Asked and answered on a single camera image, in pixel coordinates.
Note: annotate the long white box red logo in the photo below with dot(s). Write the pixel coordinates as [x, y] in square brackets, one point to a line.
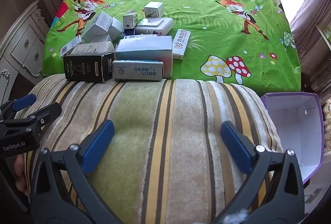
[181, 44]

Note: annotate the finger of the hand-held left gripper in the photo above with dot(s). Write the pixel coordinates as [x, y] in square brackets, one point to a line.
[44, 114]
[23, 102]

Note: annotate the white box with large barcode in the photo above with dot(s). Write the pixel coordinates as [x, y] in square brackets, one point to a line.
[69, 47]

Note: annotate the large plain white box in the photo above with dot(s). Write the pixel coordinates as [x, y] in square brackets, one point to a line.
[144, 48]

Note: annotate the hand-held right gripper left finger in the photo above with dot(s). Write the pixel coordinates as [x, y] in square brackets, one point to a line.
[100, 143]

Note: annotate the white box with dark print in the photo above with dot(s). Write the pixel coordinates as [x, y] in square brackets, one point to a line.
[90, 48]

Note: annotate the striped cushion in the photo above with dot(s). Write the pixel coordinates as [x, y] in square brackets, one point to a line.
[165, 123]

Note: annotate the black product box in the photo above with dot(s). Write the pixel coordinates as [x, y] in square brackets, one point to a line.
[85, 68]

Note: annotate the light blue white box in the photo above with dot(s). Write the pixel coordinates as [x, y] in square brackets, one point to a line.
[139, 71]

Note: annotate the white cube box with figure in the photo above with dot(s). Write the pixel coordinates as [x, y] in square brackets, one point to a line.
[153, 9]

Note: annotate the green cartoon printed bedsheet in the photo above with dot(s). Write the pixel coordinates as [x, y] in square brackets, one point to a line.
[206, 32]

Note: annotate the person's left hand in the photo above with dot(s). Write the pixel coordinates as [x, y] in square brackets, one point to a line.
[20, 175]

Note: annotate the white flat plastic device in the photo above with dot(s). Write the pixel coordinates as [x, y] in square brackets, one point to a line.
[155, 25]

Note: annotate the purple cardboard box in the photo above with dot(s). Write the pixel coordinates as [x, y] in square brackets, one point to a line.
[289, 123]

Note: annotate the white box with text panel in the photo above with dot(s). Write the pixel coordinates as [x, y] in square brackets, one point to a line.
[99, 23]

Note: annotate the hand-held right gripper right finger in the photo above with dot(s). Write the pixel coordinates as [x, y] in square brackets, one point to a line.
[236, 146]

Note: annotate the white carved dresser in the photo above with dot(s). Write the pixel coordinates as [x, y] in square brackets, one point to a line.
[23, 45]

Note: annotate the small white box dark dot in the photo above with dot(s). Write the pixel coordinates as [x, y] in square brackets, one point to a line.
[130, 21]

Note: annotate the blue plastic stand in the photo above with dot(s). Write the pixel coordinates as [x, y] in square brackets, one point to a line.
[128, 32]

